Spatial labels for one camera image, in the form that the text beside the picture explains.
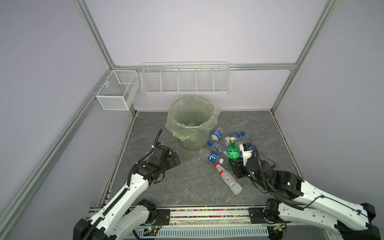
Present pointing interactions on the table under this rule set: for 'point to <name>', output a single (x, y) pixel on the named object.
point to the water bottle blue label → (213, 157)
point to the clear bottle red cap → (229, 180)
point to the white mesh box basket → (120, 90)
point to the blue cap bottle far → (237, 135)
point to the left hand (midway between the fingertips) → (172, 162)
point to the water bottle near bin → (217, 134)
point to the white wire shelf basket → (186, 79)
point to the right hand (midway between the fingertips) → (232, 161)
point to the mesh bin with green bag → (191, 119)
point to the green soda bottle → (232, 152)
